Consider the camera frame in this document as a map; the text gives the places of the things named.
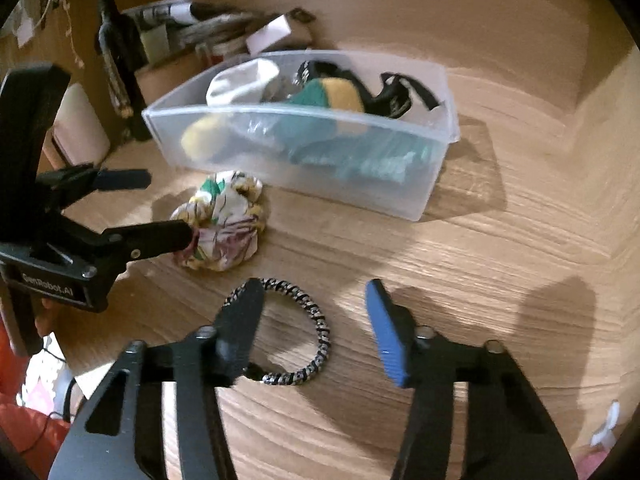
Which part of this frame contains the black white hair tie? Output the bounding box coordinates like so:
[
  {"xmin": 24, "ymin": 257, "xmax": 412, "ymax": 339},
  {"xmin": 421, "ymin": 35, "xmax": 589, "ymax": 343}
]
[{"xmin": 221, "ymin": 277, "xmax": 332, "ymax": 387}]

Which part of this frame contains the floral fabric scrunchie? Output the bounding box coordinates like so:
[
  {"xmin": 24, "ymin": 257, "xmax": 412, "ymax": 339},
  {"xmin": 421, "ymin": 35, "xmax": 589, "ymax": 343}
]
[{"xmin": 170, "ymin": 171, "xmax": 267, "ymax": 272}]

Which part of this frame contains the white cloth pouch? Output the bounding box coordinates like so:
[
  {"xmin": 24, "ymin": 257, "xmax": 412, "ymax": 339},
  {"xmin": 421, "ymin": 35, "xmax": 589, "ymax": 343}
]
[{"xmin": 205, "ymin": 58, "xmax": 281, "ymax": 106}]

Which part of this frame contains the person's left hand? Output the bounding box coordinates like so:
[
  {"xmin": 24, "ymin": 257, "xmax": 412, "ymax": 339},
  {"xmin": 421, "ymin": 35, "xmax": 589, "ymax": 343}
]
[{"xmin": 35, "ymin": 298, "xmax": 63, "ymax": 338}]

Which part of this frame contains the brown cardboard tube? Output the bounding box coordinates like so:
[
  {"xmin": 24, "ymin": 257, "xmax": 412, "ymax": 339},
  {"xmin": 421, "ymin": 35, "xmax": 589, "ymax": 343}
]
[{"xmin": 42, "ymin": 82, "xmax": 111, "ymax": 169}]

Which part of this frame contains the dark wine bottle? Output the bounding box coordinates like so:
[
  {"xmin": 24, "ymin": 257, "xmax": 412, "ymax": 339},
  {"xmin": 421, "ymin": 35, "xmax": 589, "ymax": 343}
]
[{"xmin": 96, "ymin": 0, "xmax": 152, "ymax": 142}]

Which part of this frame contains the stack of magazines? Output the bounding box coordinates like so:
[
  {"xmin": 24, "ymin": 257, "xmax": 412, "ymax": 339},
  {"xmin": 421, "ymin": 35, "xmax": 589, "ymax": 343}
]
[{"xmin": 124, "ymin": 0, "xmax": 265, "ymax": 64}]

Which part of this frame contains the red left sleeve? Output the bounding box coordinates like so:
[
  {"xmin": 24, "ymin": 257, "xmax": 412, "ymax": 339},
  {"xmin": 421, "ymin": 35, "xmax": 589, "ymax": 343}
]
[{"xmin": 0, "ymin": 326, "xmax": 70, "ymax": 479}]

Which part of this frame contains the clear plastic storage box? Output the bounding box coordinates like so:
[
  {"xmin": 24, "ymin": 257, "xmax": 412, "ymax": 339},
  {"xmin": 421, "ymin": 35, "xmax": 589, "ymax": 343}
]
[{"xmin": 143, "ymin": 50, "xmax": 460, "ymax": 221}]

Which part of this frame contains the small white cardboard box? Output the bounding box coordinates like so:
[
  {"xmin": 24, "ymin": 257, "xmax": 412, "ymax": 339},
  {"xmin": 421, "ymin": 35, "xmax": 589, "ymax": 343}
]
[{"xmin": 245, "ymin": 13, "xmax": 314, "ymax": 55}]

